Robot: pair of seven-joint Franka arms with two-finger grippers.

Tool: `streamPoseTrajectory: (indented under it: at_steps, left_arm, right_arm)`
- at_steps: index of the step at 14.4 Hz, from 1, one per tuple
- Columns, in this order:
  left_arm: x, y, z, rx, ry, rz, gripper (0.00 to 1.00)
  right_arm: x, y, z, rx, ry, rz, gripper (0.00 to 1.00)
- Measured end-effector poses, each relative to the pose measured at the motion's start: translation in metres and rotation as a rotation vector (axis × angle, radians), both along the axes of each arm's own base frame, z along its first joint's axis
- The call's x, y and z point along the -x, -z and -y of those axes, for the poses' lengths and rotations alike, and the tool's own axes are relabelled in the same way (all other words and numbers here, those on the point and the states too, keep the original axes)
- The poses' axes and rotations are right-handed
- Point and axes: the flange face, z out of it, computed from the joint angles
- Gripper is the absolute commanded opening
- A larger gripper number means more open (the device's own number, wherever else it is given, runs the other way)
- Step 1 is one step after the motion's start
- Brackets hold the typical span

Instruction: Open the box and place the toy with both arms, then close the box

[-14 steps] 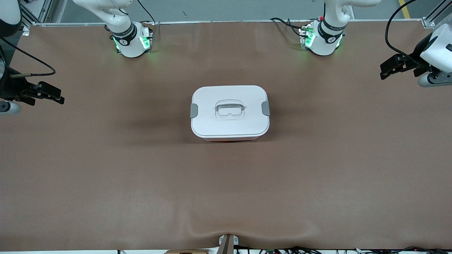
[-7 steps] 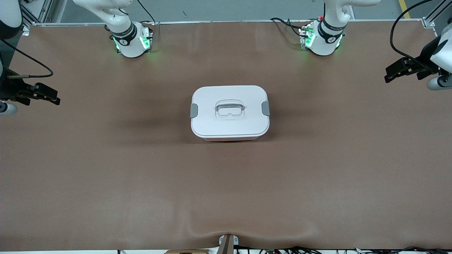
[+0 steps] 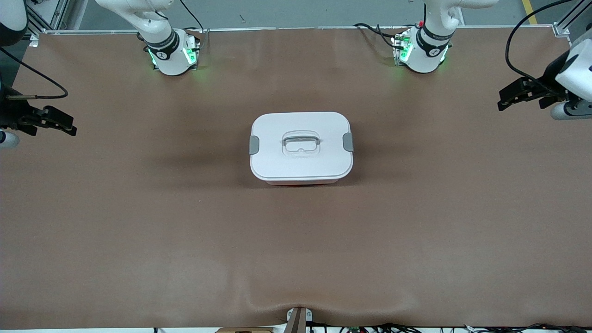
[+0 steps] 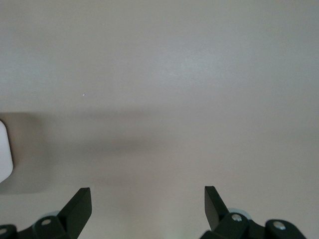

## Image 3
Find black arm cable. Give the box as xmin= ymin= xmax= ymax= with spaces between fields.
xmin=505 ymin=0 xmax=581 ymax=88
xmin=0 ymin=46 xmax=69 ymax=100

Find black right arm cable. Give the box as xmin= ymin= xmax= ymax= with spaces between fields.
xmin=0 ymin=46 xmax=69 ymax=100

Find pink plastic storage box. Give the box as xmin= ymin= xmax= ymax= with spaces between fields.
xmin=265 ymin=178 xmax=339 ymax=186

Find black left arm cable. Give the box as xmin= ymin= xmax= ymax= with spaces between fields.
xmin=505 ymin=0 xmax=581 ymax=88

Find brown table mat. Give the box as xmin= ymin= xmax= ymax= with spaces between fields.
xmin=0 ymin=25 xmax=592 ymax=330

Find white box lid grey latches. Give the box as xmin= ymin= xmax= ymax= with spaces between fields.
xmin=249 ymin=112 xmax=354 ymax=182

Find black base cable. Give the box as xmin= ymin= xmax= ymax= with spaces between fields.
xmin=179 ymin=0 xmax=204 ymax=33
xmin=354 ymin=22 xmax=407 ymax=49

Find aluminium frame post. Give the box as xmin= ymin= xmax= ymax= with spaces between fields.
xmin=25 ymin=0 xmax=88 ymax=35
xmin=554 ymin=0 xmax=592 ymax=37

